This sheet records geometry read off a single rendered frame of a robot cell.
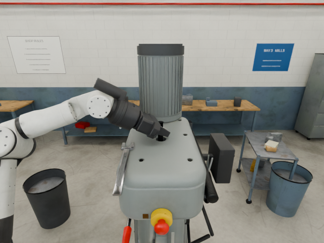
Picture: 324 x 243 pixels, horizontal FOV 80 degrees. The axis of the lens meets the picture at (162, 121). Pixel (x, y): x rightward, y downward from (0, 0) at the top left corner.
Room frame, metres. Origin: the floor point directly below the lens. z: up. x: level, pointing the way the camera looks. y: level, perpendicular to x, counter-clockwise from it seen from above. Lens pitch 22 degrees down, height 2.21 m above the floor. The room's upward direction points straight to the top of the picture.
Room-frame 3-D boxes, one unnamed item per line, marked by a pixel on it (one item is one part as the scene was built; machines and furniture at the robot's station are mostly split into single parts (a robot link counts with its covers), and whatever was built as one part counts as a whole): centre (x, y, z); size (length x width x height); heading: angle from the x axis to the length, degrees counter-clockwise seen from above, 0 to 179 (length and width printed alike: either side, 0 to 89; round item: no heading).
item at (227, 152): (0.93, -0.33, 1.62); 0.20 x 0.09 x 0.21; 1
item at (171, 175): (0.64, 0.00, 1.81); 0.47 x 0.26 x 0.16; 1
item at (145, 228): (0.63, 0.00, 1.47); 0.21 x 0.19 x 0.32; 91
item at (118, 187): (0.46, 0.11, 1.89); 0.24 x 0.04 x 0.01; 3
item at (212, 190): (0.66, -0.14, 1.79); 0.45 x 0.04 x 0.04; 1
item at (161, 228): (0.37, 0.00, 1.76); 0.04 x 0.03 x 0.04; 91
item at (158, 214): (0.39, 0.00, 1.76); 0.06 x 0.02 x 0.06; 91
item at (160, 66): (0.87, 0.01, 2.05); 0.20 x 0.20 x 0.32
